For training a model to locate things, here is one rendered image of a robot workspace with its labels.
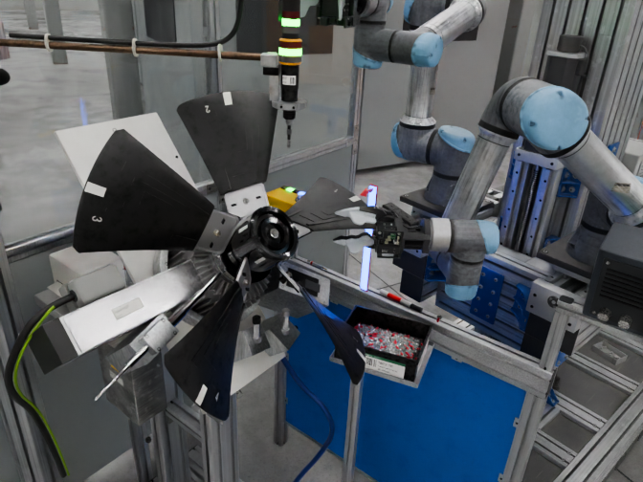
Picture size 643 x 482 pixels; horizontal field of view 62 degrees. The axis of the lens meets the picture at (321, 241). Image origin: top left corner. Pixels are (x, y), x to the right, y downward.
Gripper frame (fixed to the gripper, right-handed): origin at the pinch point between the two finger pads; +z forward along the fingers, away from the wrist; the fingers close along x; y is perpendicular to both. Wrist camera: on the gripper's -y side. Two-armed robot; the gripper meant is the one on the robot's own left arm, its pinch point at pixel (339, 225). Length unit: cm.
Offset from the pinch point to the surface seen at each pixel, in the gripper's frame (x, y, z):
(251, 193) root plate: -9.4, 4.1, 19.2
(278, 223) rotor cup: -7.0, 11.7, 12.6
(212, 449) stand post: 57, 19, 29
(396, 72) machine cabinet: 66, -378, -54
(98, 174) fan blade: -22, 23, 42
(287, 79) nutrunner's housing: -33.4, 2.2, 11.6
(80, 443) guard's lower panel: 97, -9, 83
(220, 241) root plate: -4.1, 15.1, 24.0
